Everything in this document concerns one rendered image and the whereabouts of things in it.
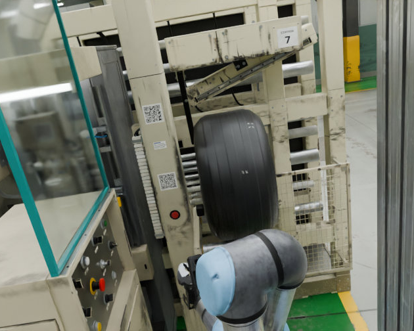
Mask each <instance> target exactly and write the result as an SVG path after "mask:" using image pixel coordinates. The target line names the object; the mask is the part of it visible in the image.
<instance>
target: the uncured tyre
mask: <svg viewBox="0 0 414 331"><path fill-rule="evenodd" d="M223 121H225V122H223ZM218 122H221V123H218ZM247 122H254V125H255V129H248V126H247V124H246V123H247ZM211 123H213V124H211ZM194 146H195V156H196V165H197V170H198V178H199V183H200V189H201V194H202V201H203V204H204V211H205V214H206V219H207V222H208V226H209V228H210V231H211V233H212V234H213V235H214V236H216V237H217V238H219V239H220V240H235V239H240V238H244V237H246V236H249V235H251V234H254V233H256V232H258V231H261V230H265V229H272V228H273V227H274V226H275V225H276V223H277V222H278V217H279V200H278V192H277V180H276V174H275V167H274V163H273V156H272V153H271V148H270V145H269V141H268V137H267V133H266V131H265V127H264V125H263V122H262V120H261V118H260V117H259V116H258V115H257V114H255V113H253V112H252V111H251V110H247V109H239V110H232V111H227V112H220V113H216V114H208V115H205V116H203V117H201V118H200V119H199V120H198V121H197V123H196V124H195V126H194ZM246 168H248V171H249V175H243V176H241V169H246Z"/></svg>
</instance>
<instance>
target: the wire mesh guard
mask: <svg viewBox="0 0 414 331"><path fill-rule="evenodd" d="M345 166H346V167H347V171H346V173H343V174H346V183H345V184H346V193H344V194H347V202H346V203H347V214H348V216H347V217H348V220H347V222H348V225H347V226H348V230H347V231H348V234H345V235H348V243H347V244H348V253H349V260H347V261H349V264H350V267H348V268H345V267H344V254H343V265H340V266H343V267H339V263H338V266H336V267H338V268H335V269H327V270H322V271H320V268H319V271H315V270H311V271H314V272H310V267H313V266H309V270H308V271H309V272H308V273H306V276H305V277H307V276H315V275H323V274H327V273H335V272H340V271H348V270H352V269H353V259H352V214H351V192H350V163H349V162H344V163H340V164H333V165H325V166H321V167H313V168H309V169H301V170H296V171H289V172H284V173H277V174H276V178H278V177H280V182H281V177H285V180H286V176H289V175H290V178H291V175H297V174H301V173H307V178H308V173H309V172H312V175H313V172H314V171H317V172H318V171H321V170H323V180H324V170H326V169H328V170H329V169H333V168H334V169H335V168H338V167H339V168H340V167H345ZM343 174H339V175H343ZM328 177H330V176H328ZM338 180H341V179H338ZM340 185H343V184H340ZM193 208H194V204H191V210H192V214H193ZM326 264H329V263H326ZM319 266H320V265H319ZM328 268H330V267H328Z"/></svg>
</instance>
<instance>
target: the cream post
mask: <svg viewBox="0 0 414 331"><path fill-rule="evenodd" d="M110 1H111V4H112V9H113V13H114V17H115V21H116V26H117V30H118V35H119V38H120V43H121V47H122V52H123V56H124V60H125V64H126V69H127V74H128V78H129V83H130V86H131V92H132V95H133V100H134V103H135V109H136V112H137V117H138V120H139V126H140V129H141V134H142V138H143V143H144V146H145V152H146V155H147V160H148V163H149V169H150V174H151V177H152V182H153V186H154V191H155V194H156V199H157V203H158V208H159V212H160V216H161V220H162V225H163V229H164V234H165V237H166V242H167V245H168V251H169V254H170V259H171V263H172V268H173V273H174V277H175V282H176V285H177V291H178V294H179V299H180V302H181V308H182V311H183V316H184V319H185V325H186V328H187V331H208V330H207V329H206V327H205V325H204V324H203V322H202V321H201V319H200V318H199V316H198V315H197V313H196V310H195V309H191V310H189V309H188V307H187V306H186V304H185V302H184V301H183V294H185V297H187V296H186V293H185V289H184V286H182V285H180V284H179V283H178V281H177V271H178V267H179V265H180V264H181V263H187V258H188V257H190V256H193V255H195V253H194V250H193V235H194V220H193V214H192V210H191V204H190V200H189V194H188V190H187V184H186V180H185V174H184V170H183V164H182V160H181V154H180V150H179V144H178V140H177V134H176V130H175V124H174V120H173V114H172V108H171V104H170V98H169V94H168V88H167V83H166V77H165V73H164V67H163V63H162V57H161V54H160V48H159V44H158V37H157V33H156V27H155V23H154V17H153V13H152V7H151V3H150V0H110ZM157 103H161V107H162V112H163V116H164V121H163V122H159V123H152V124H147V125H146V123H145V118H144V114H143V109H142V106H145V105H150V104H157ZM160 141H166V147H167V148H161V149H156V150H155V149H154V145H153V143H156V142H160ZM170 172H175V176H176V179H177V185H178V188H174V189H169V190H162V191H161V190H160V185H159V182H158V176H157V175H158V174H163V173H170ZM175 211H176V212H177V213H178V214H179V215H178V218H173V217H172V213H173V212H175Z"/></svg>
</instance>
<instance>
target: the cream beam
mask: <svg viewBox="0 0 414 331"><path fill-rule="evenodd" d="M293 26H297V31H298V45H294V46H290V47H283V48H278V41H277V29H281V28H288V27H293ZM164 41H165V45H166V52H167V56H168V62H169V65H170V71H171V72H174V71H178V70H186V69H189V68H197V67H201V66H209V65H213V64H220V63H224V62H232V61H236V60H243V59H247V58H255V57H259V56H266V55H274V54H278V53H285V52H289V51H297V50H301V49H303V41H302V22H301V15H297V16H290V17H285V18H278V19H274V20H267V21H263V22H255V23H251V24H244V25H240V26H233V27H228V28H221V29H217V30H210V31H205V32H198V33H191V34H187V35H180V36H175V37H168V38H165V39H164Z"/></svg>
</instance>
